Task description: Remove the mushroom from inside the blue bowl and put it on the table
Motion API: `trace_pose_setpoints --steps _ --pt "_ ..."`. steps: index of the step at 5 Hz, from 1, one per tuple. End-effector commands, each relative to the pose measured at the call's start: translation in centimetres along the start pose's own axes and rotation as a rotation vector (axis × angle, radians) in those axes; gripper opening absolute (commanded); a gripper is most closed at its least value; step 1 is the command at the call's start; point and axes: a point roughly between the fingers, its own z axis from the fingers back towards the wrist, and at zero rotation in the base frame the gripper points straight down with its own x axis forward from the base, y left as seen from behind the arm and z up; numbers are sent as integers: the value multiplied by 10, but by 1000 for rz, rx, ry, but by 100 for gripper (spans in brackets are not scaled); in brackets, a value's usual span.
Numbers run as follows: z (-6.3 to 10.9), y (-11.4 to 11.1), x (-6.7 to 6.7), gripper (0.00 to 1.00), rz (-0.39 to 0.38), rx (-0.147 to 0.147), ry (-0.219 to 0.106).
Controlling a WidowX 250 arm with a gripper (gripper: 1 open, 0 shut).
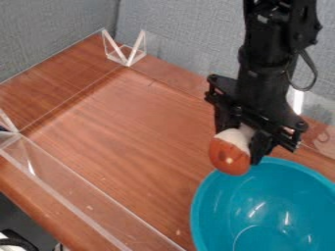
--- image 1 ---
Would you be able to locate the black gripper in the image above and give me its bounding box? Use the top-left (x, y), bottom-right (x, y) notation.
top-left (205, 49), bottom-right (308, 165)

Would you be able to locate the brown white toy mushroom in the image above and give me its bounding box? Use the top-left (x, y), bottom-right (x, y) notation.
top-left (208, 125), bottom-right (255, 176)

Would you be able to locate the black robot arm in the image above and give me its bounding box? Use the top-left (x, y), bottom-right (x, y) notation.
top-left (205, 0), bottom-right (322, 165)

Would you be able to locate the blue plastic bowl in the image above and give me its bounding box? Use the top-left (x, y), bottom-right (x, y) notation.
top-left (189, 157), bottom-right (335, 251)

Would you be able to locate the clear acrylic back barrier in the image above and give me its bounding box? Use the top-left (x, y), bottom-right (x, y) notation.
top-left (132, 31), bottom-right (335, 159)

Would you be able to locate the clear acrylic barrier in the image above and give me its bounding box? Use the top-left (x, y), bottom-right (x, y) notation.
top-left (0, 109), bottom-right (184, 251)
top-left (132, 31), bottom-right (335, 159)

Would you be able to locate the clear acrylic front barrier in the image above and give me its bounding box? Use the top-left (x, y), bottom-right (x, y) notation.
top-left (0, 109), bottom-right (184, 251)

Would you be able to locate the black white object bottom left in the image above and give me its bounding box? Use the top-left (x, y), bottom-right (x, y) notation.
top-left (0, 229), bottom-right (39, 251)

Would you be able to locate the clear acrylic corner bracket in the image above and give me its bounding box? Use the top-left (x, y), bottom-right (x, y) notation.
top-left (100, 28), bottom-right (147, 67)

